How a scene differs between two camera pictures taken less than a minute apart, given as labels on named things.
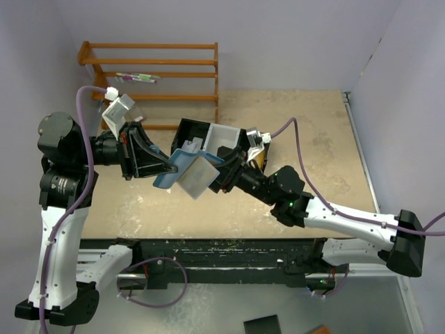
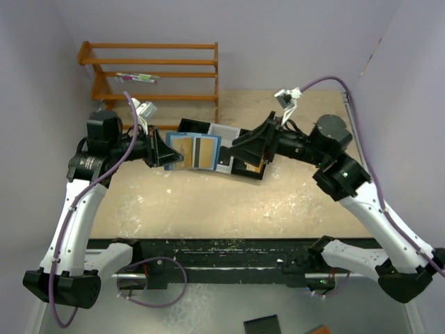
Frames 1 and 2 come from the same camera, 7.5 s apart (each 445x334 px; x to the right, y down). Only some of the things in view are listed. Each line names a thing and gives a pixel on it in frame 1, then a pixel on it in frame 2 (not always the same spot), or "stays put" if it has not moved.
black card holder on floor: (266, 325) stays put
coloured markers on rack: (139, 76) stays put
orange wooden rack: (99, 77) stays put
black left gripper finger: (147, 159) to (166, 154)
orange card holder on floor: (322, 329) stays put
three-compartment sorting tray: (213, 136) stays put
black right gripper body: (233, 172) to (272, 138)
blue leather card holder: (196, 172) to (200, 151)
